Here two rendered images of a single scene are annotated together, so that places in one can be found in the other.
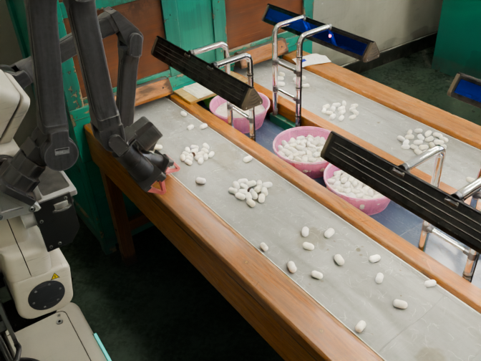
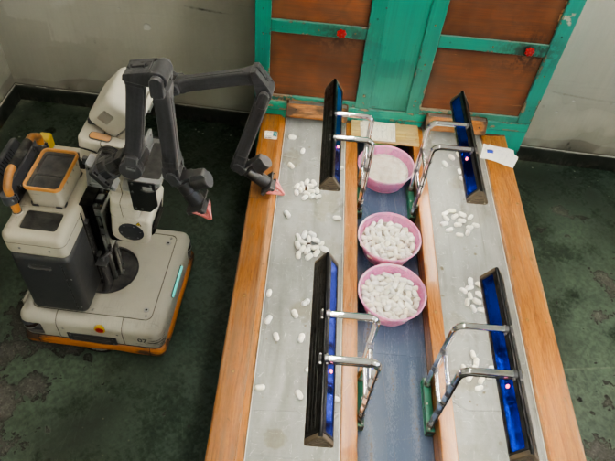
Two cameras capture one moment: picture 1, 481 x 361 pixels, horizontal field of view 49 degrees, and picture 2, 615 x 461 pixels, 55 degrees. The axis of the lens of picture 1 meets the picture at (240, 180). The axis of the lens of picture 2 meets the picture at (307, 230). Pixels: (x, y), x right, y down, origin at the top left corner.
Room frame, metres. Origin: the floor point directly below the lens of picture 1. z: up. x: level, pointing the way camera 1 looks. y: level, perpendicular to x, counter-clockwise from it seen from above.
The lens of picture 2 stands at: (0.17, -0.85, 2.62)
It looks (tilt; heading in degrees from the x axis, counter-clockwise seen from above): 49 degrees down; 33
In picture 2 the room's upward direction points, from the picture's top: 6 degrees clockwise
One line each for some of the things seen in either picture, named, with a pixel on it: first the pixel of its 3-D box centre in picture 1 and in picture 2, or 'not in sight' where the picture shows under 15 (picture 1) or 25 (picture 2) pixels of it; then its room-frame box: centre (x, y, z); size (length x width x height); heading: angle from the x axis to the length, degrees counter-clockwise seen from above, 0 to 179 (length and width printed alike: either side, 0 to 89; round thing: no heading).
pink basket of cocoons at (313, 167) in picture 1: (307, 154); (387, 242); (1.72, -0.27, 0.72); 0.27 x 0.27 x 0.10
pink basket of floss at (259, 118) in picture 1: (240, 112); (384, 171); (2.09, -0.02, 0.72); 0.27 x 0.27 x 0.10
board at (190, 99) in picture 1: (212, 87); (384, 133); (2.27, 0.11, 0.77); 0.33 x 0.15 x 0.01; 124
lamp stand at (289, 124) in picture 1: (300, 75); (438, 173); (2.06, -0.28, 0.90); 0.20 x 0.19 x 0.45; 34
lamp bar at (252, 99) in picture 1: (200, 68); (332, 130); (1.79, 0.12, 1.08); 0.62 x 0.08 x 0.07; 34
